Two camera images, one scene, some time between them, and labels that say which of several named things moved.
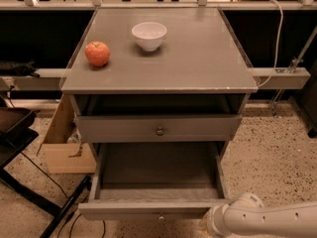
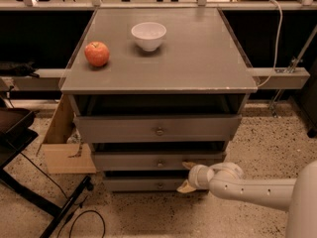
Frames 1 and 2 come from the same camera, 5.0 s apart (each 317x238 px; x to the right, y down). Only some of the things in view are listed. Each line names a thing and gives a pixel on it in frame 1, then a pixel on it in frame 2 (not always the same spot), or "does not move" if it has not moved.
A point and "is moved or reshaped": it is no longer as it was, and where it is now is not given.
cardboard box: (60, 156) does not move
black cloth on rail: (18, 68) does not move
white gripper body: (211, 218) → (195, 177)
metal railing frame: (290, 75) does not move
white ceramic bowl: (149, 34) does not move
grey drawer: (167, 180) is moved or reshaped
